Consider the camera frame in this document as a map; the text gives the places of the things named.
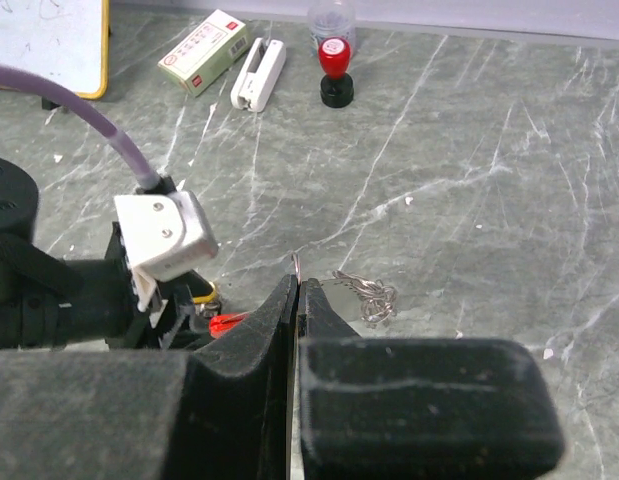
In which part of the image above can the white stapler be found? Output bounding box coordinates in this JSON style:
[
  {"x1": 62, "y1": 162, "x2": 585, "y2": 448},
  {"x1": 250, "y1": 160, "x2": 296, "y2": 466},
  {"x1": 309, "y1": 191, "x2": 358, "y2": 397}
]
[{"x1": 230, "y1": 37, "x2": 286, "y2": 113}]

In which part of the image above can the metal key organizer red handle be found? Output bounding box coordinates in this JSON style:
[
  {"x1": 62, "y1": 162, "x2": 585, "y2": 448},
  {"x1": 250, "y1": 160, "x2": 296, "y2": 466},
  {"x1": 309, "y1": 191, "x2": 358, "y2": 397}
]
[{"x1": 208, "y1": 252, "x2": 398, "y2": 339}]

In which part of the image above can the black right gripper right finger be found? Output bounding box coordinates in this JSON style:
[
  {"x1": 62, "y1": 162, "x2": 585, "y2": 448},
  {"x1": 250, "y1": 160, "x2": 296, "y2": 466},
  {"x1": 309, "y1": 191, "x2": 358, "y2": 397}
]
[{"x1": 298, "y1": 279, "x2": 565, "y2": 479}]

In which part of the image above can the red black stamp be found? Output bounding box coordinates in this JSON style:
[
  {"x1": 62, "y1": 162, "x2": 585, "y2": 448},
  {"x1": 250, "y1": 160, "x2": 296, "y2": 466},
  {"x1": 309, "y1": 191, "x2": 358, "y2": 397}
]
[{"x1": 318, "y1": 37, "x2": 354, "y2": 109}]

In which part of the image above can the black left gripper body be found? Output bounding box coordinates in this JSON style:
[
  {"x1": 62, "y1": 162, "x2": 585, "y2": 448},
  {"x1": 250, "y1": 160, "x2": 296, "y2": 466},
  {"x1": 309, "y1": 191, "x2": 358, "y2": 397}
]
[{"x1": 104, "y1": 221, "x2": 215, "y2": 351}]

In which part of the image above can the white board yellow frame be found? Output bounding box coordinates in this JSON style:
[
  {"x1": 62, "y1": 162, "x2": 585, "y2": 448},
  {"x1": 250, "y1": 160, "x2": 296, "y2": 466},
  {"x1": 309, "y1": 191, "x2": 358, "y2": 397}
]
[{"x1": 0, "y1": 0, "x2": 110, "y2": 100}]

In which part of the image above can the green white staples box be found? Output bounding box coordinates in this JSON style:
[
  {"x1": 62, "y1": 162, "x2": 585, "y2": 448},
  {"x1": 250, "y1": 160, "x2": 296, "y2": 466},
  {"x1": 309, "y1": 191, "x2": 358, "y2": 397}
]
[{"x1": 157, "y1": 9, "x2": 252, "y2": 97}]

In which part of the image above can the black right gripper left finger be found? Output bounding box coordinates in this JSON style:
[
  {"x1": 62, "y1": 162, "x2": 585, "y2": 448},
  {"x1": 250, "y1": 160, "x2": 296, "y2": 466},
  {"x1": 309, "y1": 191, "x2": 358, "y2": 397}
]
[{"x1": 0, "y1": 275, "x2": 298, "y2": 479}]

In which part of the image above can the yellow key tag with key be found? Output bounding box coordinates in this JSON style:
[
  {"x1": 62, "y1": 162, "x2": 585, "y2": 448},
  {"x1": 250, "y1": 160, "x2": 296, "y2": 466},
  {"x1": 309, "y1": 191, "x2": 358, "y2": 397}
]
[{"x1": 193, "y1": 283, "x2": 222, "y2": 318}]

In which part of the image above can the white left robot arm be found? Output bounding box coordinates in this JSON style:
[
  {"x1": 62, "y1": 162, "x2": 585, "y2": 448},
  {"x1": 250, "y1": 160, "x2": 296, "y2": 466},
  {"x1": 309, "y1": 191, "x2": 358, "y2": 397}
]
[{"x1": 0, "y1": 158, "x2": 219, "y2": 350}]

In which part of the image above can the clear plastic cup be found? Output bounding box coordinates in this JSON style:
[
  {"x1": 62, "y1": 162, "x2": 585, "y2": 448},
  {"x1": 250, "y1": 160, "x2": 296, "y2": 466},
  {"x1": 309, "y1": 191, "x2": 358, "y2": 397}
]
[{"x1": 307, "y1": 0, "x2": 357, "y2": 54}]

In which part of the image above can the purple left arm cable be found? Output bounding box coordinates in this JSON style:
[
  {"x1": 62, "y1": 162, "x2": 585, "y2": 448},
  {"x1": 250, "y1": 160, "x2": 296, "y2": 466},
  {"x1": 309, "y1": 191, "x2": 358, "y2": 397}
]
[{"x1": 0, "y1": 62, "x2": 162, "y2": 191}]

